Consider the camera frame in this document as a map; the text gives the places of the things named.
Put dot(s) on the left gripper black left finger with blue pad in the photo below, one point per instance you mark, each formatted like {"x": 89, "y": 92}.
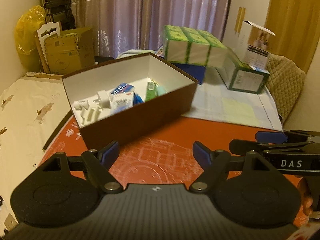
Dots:
{"x": 98, "y": 163}

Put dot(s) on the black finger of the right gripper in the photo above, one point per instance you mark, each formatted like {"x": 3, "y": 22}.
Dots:
{"x": 241, "y": 147}

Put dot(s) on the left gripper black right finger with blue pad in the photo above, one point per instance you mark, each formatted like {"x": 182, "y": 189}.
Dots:
{"x": 214, "y": 165}

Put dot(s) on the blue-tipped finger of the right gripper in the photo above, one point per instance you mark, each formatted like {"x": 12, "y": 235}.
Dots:
{"x": 292, "y": 136}

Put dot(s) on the white red medicine box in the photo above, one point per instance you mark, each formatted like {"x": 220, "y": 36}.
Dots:
{"x": 121, "y": 102}

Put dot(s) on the blue dental floss pick box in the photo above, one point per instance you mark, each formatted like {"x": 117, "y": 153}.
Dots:
{"x": 122, "y": 88}

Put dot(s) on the green white medicine box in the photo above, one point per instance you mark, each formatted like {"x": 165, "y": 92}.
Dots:
{"x": 151, "y": 92}

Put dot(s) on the mint handheld fan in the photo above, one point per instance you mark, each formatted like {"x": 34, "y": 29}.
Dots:
{"x": 159, "y": 90}

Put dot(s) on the white power adapter block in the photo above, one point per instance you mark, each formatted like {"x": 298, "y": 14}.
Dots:
{"x": 103, "y": 99}

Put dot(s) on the person's right hand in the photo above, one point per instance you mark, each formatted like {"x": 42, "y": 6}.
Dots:
{"x": 306, "y": 197}

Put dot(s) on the white plastic tray insert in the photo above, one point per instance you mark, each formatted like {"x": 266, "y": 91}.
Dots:
{"x": 90, "y": 115}

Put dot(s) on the red blueprint desk mat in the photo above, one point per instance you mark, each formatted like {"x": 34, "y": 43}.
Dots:
{"x": 165, "y": 156}

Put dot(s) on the beige quilted chair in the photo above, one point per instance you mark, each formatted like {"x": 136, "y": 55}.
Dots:
{"x": 285, "y": 83}

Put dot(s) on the checked pale cloth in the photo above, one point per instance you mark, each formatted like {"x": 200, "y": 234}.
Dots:
{"x": 212, "y": 100}

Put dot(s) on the brown cardboard box white inside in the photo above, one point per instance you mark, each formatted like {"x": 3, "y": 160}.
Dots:
{"x": 132, "y": 122}

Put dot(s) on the white plug charger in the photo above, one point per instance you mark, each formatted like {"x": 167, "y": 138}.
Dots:
{"x": 80, "y": 105}

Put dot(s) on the green white carton box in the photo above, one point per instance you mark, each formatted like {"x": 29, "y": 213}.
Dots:
{"x": 241, "y": 77}

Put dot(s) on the blue toothpaste tube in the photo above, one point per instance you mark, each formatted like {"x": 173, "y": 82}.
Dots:
{"x": 137, "y": 99}

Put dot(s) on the beige embroidered table cloth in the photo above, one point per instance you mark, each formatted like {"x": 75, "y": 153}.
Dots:
{"x": 31, "y": 109}

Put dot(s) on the blue flat box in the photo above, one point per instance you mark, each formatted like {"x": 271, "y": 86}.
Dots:
{"x": 197, "y": 72}

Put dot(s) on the tall white open carton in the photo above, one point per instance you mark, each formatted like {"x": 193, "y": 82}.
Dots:
{"x": 252, "y": 45}

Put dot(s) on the brown cardboard shipping box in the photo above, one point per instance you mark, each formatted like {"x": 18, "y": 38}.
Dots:
{"x": 70, "y": 51}

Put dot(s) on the green white tissue pack bundle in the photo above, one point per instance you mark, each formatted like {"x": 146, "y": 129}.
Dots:
{"x": 191, "y": 46}

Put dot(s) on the white wooden chair back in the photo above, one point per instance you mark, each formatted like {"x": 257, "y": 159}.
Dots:
{"x": 47, "y": 30}

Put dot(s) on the purple curtain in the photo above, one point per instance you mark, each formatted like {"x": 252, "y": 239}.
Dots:
{"x": 120, "y": 25}

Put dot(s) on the yellow plastic bag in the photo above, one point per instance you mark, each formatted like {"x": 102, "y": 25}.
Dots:
{"x": 28, "y": 23}

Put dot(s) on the black folding ladder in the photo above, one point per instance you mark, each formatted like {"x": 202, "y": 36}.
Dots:
{"x": 59, "y": 11}

